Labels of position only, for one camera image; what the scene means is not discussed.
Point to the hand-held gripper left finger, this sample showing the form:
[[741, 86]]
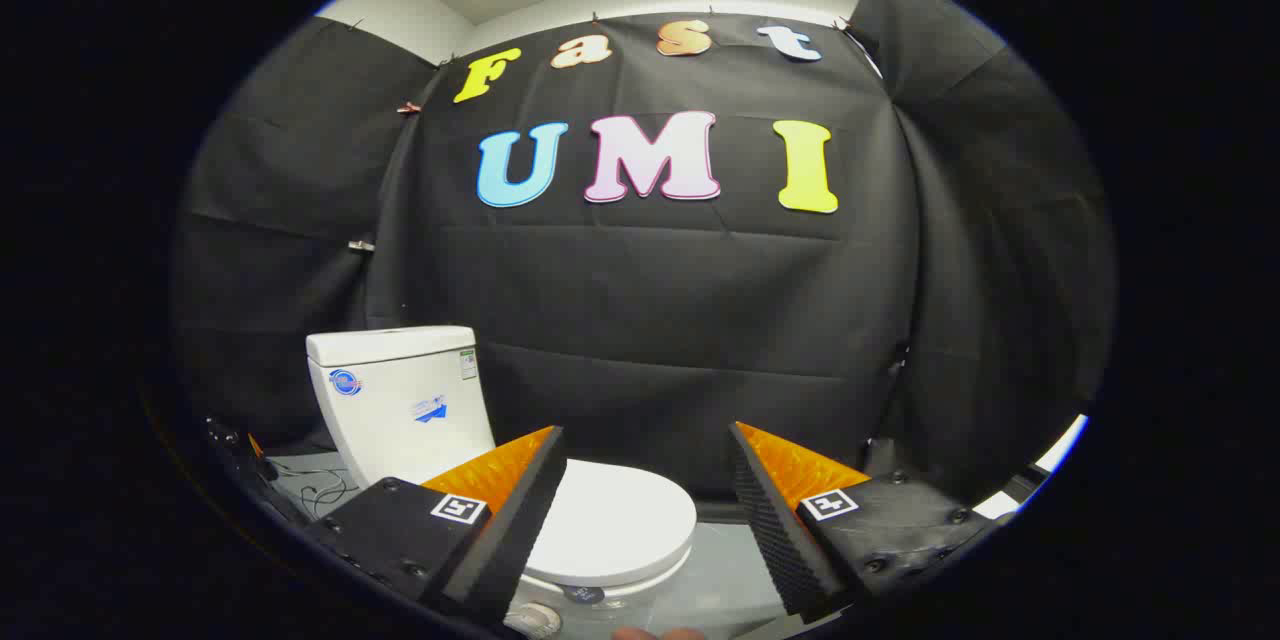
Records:
[[520, 520]]

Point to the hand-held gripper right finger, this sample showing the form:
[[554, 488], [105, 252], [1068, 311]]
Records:
[[775, 520]]

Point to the white toilet lid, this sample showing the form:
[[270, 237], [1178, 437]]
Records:
[[620, 520]]

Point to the white toilet tank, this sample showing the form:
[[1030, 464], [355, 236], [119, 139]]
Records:
[[400, 400]]

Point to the round white floor cap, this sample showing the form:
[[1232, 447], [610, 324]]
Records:
[[537, 620]]

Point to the black backdrop cloth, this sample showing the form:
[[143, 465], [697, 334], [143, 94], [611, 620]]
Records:
[[650, 320]]

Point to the black device with orange parts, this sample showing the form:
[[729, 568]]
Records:
[[245, 455]]

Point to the silver metal clip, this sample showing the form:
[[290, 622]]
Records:
[[360, 245]]

